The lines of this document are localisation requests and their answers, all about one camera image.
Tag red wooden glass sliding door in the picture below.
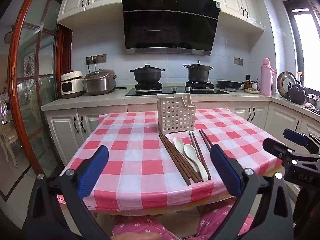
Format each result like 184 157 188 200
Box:
7 0 73 178

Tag black kettle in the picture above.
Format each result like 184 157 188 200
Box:
287 81 306 105

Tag red white checkered tablecloth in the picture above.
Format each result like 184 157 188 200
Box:
56 108 292 212

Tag grey stock pot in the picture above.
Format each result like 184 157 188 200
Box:
183 60 214 83

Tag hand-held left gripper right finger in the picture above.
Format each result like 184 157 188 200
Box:
210 144 294 240

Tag round glass pot lid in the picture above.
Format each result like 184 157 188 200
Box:
277 71 298 98

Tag dark framed window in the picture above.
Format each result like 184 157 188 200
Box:
282 0 320 93

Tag row of wooden chopsticks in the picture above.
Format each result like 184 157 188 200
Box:
159 129 214 186

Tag beige perforated utensil basket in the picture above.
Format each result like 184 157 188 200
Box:
156 93 197 135

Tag white countertop cooker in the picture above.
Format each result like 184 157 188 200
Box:
61 71 85 99

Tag pink thermos flask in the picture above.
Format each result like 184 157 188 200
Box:
260 58 277 96

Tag gold triple wall outlet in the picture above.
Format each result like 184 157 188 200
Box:
86 54 107 64

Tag black wok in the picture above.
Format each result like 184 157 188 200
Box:
216 79 245 90

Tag steel container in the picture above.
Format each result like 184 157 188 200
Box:
304 95 318 107

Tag pink patterned pajama pants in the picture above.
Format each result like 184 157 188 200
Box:
111 200 253 240

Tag beige stone kitchen countertop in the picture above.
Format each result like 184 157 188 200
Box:
41 84 320 117

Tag black range hood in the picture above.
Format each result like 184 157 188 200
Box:
122 0 221 56

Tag black glass gas cooktop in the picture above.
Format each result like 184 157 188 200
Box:
125 81 229 97

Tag white ceramic spoon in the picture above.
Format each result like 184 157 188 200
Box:
173 136 199 173
183 144 208 182

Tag black casserole pot with lid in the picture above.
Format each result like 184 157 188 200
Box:
129 64 165 83

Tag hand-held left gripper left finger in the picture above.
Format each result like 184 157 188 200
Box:
22 144 113 240

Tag silver rice cooker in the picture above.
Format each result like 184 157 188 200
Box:
84 69 117 96

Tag cream dining chair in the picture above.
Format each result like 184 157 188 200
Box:
0 99 19 168

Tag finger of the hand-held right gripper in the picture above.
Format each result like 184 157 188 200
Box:
284 129 320 153
263 137 320 163

